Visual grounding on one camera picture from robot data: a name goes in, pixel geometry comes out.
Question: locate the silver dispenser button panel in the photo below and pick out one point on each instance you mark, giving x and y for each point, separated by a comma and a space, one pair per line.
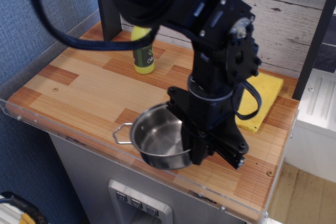
134, 206

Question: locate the dark grey right post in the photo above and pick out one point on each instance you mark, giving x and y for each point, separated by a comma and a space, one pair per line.
310, 59

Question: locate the yellow folded rag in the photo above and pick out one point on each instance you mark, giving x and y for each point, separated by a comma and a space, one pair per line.
268, 87

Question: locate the silver metal pan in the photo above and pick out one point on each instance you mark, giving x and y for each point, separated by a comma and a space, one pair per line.
156, 134

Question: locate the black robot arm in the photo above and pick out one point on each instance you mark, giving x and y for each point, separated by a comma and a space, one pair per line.
225, 53

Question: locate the white toy sink unit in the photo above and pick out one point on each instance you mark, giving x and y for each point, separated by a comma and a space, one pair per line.
311, 147

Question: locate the grey toy fridge cabinet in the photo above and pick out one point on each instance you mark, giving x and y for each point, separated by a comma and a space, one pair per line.
90, 172

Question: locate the dark grey left post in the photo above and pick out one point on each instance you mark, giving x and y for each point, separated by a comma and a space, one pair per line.
110, 19

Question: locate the yellow olive oil bottle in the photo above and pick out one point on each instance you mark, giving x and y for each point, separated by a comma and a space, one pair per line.
144, 57

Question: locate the dark grey post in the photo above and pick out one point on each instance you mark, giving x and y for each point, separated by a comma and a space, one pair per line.
110, 19
310, 59

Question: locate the yellow object bottom left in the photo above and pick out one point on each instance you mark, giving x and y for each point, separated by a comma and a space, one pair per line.
27, 218

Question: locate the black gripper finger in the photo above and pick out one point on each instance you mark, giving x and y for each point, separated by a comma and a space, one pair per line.
196, 144

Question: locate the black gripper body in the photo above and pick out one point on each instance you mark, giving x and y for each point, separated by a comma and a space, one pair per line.
215, 118

